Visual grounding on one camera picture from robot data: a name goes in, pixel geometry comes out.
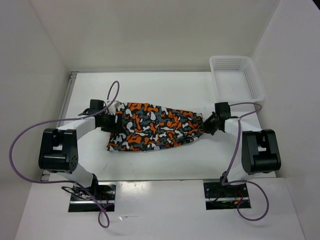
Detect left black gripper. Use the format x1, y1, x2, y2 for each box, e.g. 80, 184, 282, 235
99, 111, 124, 134

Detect orange camo patterned shorts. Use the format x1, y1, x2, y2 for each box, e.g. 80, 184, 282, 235
106, 102, 204, 152

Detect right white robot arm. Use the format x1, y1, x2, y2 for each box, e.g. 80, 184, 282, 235
203, 102, 282, 197

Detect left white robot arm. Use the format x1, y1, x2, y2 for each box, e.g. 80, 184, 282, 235
38, 99, 119, 200

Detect white perforated plastic basket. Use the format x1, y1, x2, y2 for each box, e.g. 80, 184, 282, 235
209, 55, 265, 103

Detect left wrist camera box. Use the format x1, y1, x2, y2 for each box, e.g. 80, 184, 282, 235
106, 100, 121, 115

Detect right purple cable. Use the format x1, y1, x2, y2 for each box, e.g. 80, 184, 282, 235
221, 101, 270, 222

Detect purple cable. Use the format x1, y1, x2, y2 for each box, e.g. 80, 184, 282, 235
9, 80, 120, 230
221, 101, 270, 222

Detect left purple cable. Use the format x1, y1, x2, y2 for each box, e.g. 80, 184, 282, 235
9, 80, 120, 230

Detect aluminium table edge rail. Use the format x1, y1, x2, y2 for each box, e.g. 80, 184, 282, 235
56, 71, 79, 127

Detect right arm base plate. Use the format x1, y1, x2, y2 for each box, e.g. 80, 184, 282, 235
203, 179, 251, 210

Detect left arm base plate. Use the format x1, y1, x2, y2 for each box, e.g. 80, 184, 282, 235
61, 181, 117, 213

